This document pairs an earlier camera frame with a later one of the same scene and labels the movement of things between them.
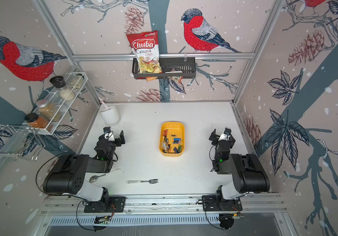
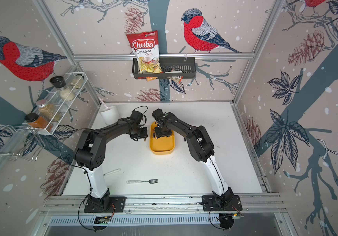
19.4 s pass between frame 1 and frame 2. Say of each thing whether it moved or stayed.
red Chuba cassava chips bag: stayed
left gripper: moved
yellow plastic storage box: moved
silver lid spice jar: stayed
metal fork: stayed
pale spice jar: stayed
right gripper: moved
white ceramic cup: stayed
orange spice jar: stayed
